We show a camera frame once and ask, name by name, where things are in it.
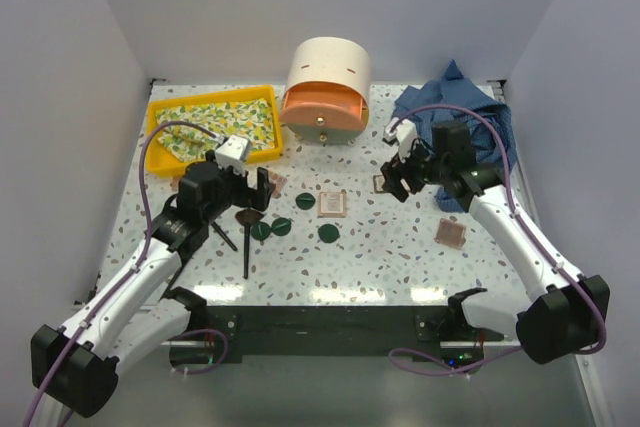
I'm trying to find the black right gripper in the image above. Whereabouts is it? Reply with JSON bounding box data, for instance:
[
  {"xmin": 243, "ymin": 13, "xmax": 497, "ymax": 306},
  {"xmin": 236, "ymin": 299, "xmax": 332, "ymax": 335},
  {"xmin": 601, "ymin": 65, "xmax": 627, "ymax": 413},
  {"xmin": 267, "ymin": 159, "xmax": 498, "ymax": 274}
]
[{"xmin": 380, "ymin": 137, "xmax": 448, "ymax": 203}]

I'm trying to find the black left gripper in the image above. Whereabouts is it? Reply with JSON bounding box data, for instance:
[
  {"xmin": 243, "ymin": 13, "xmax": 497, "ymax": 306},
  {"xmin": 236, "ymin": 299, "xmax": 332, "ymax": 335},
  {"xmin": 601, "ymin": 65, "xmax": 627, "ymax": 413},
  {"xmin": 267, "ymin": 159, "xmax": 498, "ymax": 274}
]
[{"xmin": 203, "ymin": 150, "xmax": 274, "ymax": 223}]

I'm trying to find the long brown labelled palette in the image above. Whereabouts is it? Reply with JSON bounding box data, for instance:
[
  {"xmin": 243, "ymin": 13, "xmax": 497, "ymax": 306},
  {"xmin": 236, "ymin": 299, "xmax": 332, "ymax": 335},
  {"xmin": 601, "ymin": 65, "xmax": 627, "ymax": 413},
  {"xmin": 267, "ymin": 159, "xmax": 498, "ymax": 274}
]
[{"xmin": 373, "ymin": 175, "xmax": 386, "ymax": 193}]

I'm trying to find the square peach compact labelled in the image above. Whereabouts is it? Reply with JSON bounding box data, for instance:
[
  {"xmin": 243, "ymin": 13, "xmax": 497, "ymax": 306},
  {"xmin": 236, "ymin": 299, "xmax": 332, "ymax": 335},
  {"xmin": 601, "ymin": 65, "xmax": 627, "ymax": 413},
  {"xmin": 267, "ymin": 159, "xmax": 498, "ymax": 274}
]
[{"xmin": 318, "ymin": 191, "xmax": 347, "ymax": 218}]

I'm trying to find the round cream drawer organizer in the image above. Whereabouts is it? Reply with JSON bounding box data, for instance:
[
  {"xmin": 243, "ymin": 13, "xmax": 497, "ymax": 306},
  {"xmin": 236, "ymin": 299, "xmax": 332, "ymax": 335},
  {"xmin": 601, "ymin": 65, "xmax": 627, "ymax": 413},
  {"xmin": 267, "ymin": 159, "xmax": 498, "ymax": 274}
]
[{"xmin": 280, "ymin": 37, "xmax": 371, "ymax": 145}]

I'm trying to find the long clear brown eyeshadow palette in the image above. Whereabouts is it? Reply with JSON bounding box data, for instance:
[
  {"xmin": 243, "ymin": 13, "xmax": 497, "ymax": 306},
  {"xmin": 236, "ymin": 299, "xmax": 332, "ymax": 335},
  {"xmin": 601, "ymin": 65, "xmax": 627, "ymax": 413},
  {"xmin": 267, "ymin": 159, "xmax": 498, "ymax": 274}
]
[{"xmin": 326, "ymin": 96, "xmax": 362, "ymax": 110}]

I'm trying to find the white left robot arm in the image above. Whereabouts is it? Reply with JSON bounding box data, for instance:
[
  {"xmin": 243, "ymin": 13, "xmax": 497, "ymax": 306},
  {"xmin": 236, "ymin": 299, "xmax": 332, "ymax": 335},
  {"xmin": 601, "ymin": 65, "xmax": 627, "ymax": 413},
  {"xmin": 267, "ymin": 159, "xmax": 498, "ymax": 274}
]
[{"xmin": 23, "ymin": 160, "xmax": 275, "ymax": 426}]

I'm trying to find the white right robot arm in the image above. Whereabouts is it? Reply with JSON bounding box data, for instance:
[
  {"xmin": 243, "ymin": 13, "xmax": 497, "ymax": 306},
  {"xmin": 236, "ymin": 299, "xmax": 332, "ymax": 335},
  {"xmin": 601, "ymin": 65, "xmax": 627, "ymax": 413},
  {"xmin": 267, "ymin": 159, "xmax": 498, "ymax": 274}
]
[{"xmin": 381, "ymin": 118, "xmax": 610, "ymax": 364}]

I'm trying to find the black fan makeup brush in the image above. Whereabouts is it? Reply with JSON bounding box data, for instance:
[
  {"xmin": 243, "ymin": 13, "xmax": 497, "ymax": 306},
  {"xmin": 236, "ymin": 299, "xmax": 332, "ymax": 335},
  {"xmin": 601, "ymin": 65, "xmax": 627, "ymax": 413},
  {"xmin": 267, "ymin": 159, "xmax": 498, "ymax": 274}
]
[{"xmin": 235, "ymin": 208, "xmax": 264, "ymax": 280}]

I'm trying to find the black thin makeup brush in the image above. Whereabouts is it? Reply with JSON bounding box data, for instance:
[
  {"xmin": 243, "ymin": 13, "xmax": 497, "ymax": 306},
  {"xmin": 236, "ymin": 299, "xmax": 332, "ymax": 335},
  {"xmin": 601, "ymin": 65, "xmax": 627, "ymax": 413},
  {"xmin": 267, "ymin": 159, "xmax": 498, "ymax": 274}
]
[{"xmin": 211, "ymin": 221, "xmax": 238, "ymax": 252}]

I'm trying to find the nine-pan orange eyeshadow palette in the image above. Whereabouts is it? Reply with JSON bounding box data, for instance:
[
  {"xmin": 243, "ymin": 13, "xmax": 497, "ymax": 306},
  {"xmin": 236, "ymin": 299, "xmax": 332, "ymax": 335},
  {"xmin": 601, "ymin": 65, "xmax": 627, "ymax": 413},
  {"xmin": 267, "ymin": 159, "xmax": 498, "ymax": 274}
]
[{"xmin": 268, "ymin": 170, "xmax": 287, "ymax": 198}]

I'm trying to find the green powder puff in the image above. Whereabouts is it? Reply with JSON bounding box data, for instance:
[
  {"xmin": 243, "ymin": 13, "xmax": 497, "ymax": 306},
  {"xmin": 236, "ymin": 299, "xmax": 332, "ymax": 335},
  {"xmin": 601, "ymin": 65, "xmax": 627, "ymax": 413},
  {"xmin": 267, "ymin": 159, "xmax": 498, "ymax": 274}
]
[
  {"xmin": 318, "ymin": 224, "xmax": 340, "ymax": 244},
  {"xmin": 271, "ymin": 217, "xmax": 292, "ymax": 237},
  {"xmin": 295, "ymin": 192, "xmax": 316, "ymax": 210},
  {"xmin": 250, "ymin": 221, "xmax": 271, "ymax": 242}
]

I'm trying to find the lemon print cloth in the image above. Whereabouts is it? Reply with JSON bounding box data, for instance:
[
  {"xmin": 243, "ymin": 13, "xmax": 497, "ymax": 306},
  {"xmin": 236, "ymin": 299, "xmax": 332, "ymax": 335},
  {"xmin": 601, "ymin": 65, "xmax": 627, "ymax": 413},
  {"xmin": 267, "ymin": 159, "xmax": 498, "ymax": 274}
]
[{"xmin": 154, "ymin": 98, "xmax": 279, "ymax": 163}]

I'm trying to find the small brown square palette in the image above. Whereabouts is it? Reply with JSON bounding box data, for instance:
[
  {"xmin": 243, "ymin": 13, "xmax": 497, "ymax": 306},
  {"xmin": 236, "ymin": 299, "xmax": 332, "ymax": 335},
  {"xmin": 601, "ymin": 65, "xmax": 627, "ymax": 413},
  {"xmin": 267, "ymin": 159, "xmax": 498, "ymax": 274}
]
[{"xmin": 434, "ymin": 218, "xmax": 466, "ymax": 250}]

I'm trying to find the pink blush palette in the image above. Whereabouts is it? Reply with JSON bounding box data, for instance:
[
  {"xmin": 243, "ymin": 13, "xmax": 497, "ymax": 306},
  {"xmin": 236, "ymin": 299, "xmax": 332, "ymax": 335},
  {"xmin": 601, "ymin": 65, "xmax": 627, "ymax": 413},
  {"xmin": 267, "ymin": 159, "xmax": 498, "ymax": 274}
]
[{"xmin": 170, "ymin": 176, "xmax": 181, "ymax": 192}]

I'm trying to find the blue checkered cloth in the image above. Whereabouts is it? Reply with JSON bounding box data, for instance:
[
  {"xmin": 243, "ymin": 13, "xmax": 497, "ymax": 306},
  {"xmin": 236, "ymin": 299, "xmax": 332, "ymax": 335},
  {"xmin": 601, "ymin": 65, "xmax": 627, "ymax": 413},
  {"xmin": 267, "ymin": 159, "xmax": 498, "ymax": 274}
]
[{"xmin": 391, "ymin": 59, "xmax": 516, "ymax": 213}]

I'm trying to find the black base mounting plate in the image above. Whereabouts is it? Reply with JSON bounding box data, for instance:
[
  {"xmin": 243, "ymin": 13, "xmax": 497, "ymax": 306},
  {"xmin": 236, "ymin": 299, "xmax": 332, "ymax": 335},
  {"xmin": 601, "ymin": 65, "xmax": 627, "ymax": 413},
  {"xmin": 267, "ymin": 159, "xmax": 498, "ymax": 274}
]
[{"xmin": 188, "ymin": 305, "xmax": 504, "ymax": 366}]

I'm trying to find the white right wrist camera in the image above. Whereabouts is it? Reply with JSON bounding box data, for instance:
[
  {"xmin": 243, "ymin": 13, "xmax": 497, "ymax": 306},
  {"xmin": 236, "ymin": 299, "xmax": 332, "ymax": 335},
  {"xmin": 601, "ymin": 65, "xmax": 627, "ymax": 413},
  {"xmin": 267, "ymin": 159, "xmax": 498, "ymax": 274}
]
[{"xmin": 383, "ymin": 117, "xmax": 417, "ymax": 148}]

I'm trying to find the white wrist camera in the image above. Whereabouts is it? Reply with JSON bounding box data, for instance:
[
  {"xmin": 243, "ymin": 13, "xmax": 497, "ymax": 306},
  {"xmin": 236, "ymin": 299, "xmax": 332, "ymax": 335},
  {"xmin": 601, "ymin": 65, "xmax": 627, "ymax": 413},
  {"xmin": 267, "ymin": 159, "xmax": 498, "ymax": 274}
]
[
  {"xmin": 214, "ymin": 135, "xmax": 252, "ymax": 172},
  {"xmin": 383, "ymin": 117, "xmax": 417, "ymax": 148}
]

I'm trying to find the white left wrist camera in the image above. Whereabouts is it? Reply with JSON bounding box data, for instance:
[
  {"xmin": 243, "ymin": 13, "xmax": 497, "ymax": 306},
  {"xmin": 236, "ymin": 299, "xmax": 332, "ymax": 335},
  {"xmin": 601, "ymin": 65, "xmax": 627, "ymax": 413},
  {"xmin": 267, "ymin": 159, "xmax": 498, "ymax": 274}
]
[{"xmin": 214, "ymin": 135, "xmax": 252, "ymax": 172}]

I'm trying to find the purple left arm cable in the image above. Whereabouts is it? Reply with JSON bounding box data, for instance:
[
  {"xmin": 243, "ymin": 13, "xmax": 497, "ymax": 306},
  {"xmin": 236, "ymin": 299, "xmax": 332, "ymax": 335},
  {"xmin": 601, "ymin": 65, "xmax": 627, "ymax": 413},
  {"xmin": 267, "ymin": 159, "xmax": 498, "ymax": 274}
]
[{"xmin": 19, "ymin": 121, "xmax": 231, "ymax": 427}]

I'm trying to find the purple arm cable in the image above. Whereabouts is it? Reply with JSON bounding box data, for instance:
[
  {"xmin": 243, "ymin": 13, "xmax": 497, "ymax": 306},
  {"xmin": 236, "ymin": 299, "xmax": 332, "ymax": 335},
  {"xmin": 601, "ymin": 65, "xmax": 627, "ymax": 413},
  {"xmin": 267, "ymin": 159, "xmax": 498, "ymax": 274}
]
[
  {"xmin": 19, "ymin": 121, "xmax": 231, "ymax": 427},
  {"xmin": 388, "ymin": 105, "xmax": 609, "ymax": 378}
]

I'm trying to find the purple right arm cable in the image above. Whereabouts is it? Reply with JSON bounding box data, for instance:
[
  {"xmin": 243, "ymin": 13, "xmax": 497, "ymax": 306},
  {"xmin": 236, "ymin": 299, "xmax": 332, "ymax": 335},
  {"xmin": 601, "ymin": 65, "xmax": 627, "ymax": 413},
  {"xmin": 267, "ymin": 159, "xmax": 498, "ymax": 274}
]
[{"xmin": 388, "ymin": 105, "xmax": 609, "ymax": 378}]

